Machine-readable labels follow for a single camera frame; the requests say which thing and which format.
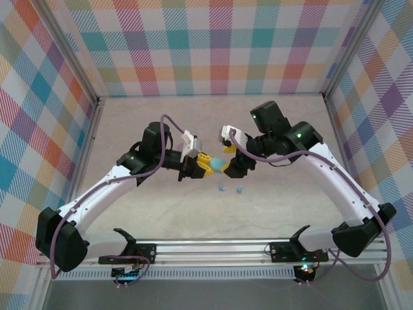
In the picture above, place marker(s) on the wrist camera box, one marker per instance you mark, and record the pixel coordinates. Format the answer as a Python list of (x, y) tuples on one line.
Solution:
[(225, 133), (195, 147)]

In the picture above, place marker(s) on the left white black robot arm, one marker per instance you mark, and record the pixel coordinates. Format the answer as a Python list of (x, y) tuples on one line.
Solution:
[(96, 197)]

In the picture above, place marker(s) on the aluminium frame corner post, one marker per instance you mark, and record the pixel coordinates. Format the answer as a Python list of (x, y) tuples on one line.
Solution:
[(355, 45), (67, 48)]

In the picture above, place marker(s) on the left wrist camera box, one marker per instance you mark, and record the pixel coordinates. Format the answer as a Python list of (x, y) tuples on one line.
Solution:
[(195, 147)]

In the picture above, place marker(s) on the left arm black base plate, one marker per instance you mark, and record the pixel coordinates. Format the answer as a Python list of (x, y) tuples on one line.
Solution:
[(145, 252)]

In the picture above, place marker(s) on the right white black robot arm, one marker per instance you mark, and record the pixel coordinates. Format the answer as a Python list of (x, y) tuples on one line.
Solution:
[(338, 181)]

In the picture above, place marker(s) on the aluminium mounting rail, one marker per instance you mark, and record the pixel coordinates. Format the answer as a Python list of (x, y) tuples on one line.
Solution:
[(209, 253)]

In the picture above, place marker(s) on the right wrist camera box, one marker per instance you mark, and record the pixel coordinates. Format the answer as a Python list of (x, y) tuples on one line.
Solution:
[(225, 133)]

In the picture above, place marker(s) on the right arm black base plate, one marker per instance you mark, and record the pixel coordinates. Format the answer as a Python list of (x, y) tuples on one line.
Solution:
[(284, 252)]

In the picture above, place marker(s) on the aluminium frame side rail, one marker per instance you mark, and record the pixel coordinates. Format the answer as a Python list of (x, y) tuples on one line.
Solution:
[(335, 129), (92, 129)]

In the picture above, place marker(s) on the blue earbud charging case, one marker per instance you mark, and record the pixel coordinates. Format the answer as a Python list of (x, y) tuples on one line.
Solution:
[(217, 165)]

